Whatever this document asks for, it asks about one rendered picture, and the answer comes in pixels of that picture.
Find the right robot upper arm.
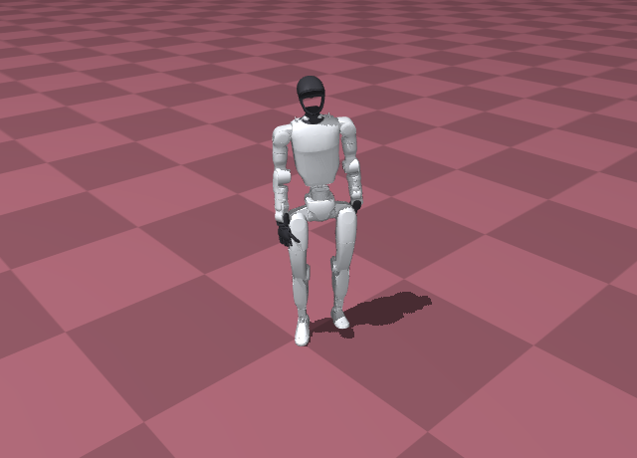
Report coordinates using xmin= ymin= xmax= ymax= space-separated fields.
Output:
xmin=273 ymin=124 xmax=292 ymax=184

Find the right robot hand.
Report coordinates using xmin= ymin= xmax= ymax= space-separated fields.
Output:
xmin=277 ymin=213 xmax=300 ymax=247

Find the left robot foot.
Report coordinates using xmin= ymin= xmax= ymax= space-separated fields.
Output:
xmin=330 ymin=307 xmax=349 ymax=329

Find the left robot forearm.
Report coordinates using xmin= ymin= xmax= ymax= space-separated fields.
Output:
xmin=346 ymin=159 xmax=363 ymax=206

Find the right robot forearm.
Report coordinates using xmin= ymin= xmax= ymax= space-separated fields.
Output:
xmin=273 ymin=170 xmax=290 ymax=223

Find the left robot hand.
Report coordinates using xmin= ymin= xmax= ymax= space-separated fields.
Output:
xmin=349 ymin=200 xmax=361 ymax=213

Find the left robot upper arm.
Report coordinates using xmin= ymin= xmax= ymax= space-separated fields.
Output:
xmin=335 ymin=116 xmax=358 ymax=174

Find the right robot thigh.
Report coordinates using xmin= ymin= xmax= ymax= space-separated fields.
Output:
xmin=288 ymin=205 xmax=311 ymax=281

